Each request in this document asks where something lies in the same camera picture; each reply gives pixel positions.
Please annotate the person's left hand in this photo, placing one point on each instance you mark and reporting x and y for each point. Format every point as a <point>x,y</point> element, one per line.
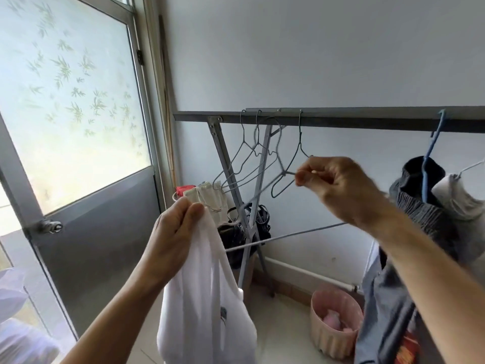
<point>166,246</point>

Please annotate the person's right hand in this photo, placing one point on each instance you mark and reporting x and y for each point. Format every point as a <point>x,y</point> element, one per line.
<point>348,189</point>

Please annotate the person's right thumb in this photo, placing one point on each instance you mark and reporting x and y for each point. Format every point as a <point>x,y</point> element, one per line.
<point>307,179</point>

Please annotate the person's left thumb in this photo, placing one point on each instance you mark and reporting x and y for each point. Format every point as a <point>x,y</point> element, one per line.
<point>193,219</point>

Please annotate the white garment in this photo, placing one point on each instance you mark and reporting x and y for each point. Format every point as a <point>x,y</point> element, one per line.
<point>204,299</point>

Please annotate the person's right forearm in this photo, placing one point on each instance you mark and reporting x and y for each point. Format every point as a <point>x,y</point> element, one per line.
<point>432,272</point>

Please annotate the person's left forearm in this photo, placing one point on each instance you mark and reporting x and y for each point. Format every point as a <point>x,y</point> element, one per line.
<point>113,322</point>

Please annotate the beige cloth bag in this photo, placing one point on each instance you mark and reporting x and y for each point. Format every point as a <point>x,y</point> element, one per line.
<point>208,200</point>

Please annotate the red and white container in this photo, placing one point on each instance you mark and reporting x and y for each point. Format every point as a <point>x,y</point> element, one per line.
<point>183,190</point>

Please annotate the black bag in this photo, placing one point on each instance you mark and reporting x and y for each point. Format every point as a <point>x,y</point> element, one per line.
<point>235,238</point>

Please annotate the grey metal drying rack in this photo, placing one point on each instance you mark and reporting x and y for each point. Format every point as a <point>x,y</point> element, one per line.
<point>341,118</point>

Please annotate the aluminium door with frosted glass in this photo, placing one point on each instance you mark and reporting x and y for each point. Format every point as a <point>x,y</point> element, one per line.
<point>94,223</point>

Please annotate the dark grey shorts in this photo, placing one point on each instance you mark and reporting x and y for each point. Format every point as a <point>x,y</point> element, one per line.
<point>413,208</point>

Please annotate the blue plastic hanger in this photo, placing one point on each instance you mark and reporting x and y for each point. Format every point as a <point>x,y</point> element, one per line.
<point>426,174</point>

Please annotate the pink items in basket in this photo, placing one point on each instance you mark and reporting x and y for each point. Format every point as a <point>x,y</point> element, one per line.
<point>333,320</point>

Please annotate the silver door knob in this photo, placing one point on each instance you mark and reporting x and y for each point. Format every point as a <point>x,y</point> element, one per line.
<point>50,226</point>

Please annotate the blue-grey shirt with red print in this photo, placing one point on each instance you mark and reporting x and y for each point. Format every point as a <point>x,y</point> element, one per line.
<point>382,310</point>

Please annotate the pink ribbed plastic basket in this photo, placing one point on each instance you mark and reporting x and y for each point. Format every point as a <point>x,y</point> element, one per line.
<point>329,337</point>

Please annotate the light grey garment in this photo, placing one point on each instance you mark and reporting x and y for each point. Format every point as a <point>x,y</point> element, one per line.
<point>464,216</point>

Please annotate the metal door hinge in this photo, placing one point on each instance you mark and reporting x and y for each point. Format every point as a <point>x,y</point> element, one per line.
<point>140,56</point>

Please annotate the white cloth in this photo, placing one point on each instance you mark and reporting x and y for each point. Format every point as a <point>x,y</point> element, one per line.
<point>19,329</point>

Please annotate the white wall pipe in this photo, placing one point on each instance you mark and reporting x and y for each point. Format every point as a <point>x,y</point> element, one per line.
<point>310,272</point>

